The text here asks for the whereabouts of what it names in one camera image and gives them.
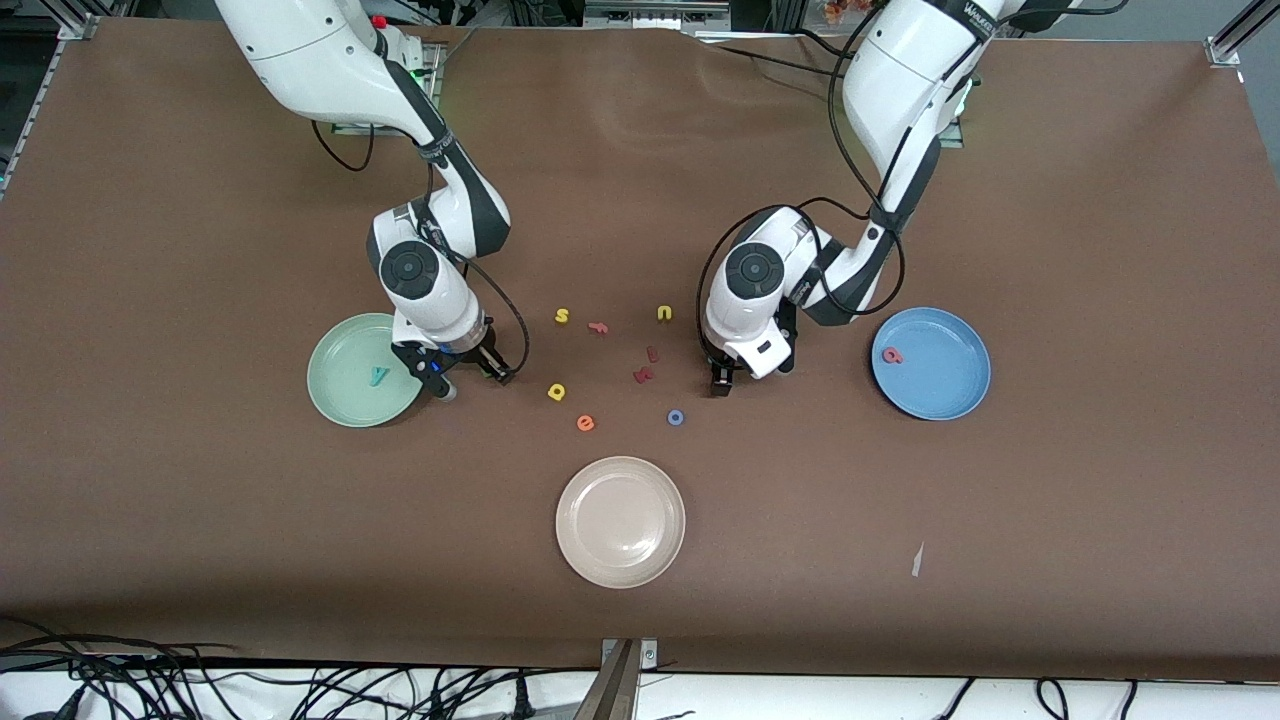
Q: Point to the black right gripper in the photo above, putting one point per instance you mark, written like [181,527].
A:
[486,356]

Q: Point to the teal letter y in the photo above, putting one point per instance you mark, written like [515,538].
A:
[378,378]

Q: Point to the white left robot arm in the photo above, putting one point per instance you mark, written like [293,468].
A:
[900,80]

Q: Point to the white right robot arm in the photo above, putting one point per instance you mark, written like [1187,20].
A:
[320,50]

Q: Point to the green plate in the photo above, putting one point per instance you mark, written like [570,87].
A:
[345,400]

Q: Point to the beige plate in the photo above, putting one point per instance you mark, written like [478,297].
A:
[620,520]

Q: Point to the blue plate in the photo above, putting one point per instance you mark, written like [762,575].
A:
[940,380]

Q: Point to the white paper scrap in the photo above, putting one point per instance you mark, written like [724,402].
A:
[917,562]

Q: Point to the brown table cover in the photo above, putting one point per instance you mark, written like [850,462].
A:
[200,520]

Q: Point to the pink artificial flowers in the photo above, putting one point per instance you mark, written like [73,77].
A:
[845,10]

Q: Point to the aluminium frame profile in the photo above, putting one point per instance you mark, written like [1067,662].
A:
[615,685]

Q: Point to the grey metal frame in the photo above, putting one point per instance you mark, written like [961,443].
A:
[660,12]

